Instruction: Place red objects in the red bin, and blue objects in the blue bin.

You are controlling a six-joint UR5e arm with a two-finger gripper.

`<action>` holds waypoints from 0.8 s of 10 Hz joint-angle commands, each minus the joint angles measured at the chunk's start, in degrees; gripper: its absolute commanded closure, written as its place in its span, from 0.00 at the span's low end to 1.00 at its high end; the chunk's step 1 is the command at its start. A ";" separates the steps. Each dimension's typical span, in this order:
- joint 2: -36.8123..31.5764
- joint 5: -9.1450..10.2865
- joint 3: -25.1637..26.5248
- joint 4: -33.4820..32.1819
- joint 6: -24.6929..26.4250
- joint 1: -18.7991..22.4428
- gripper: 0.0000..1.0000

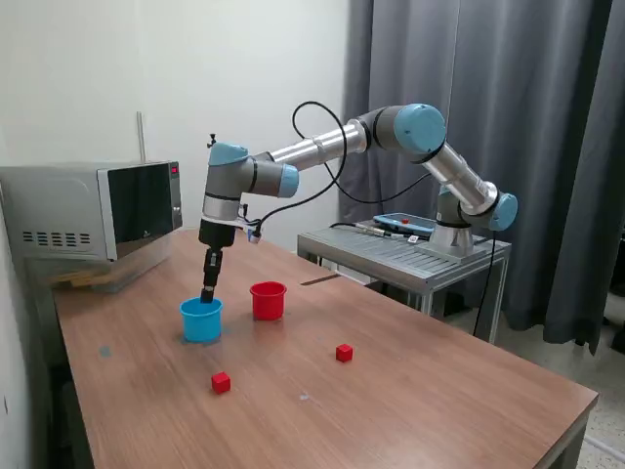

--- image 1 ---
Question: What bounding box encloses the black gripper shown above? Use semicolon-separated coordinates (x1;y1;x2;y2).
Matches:
197;219;237;305

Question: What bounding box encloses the dark furniture piece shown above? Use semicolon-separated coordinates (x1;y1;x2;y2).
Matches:
604;285;625;351

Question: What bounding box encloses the grey table frame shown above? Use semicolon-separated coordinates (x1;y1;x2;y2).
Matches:
550;390;601;469

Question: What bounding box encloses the black looping wrist cable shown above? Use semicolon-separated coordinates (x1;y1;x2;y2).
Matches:
253;100;443;231

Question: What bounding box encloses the blue grey teach pendant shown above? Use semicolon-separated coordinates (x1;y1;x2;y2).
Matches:
372;211;437;236

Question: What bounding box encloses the silver microwave oven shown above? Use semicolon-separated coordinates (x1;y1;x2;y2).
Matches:
0;159;185;264

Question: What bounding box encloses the red plastic cup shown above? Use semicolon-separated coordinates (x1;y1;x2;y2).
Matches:
249;280;288;322

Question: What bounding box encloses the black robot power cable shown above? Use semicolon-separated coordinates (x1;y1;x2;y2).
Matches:
473;233;498;339

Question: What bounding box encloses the aluminium profile robot stand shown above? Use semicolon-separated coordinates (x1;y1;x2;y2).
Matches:
296;223;513;344

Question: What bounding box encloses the black pendant cable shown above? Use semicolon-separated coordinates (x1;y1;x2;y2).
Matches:
328;220;416;240

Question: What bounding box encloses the white floor cable duct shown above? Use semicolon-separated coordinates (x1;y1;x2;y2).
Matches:
584;433;625;454

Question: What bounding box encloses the grey curtain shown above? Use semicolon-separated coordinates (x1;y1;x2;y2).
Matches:
338;0;611;358
603;0;625;294

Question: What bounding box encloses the blue plastic cup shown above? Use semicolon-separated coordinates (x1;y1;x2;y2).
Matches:
179;295;225;346

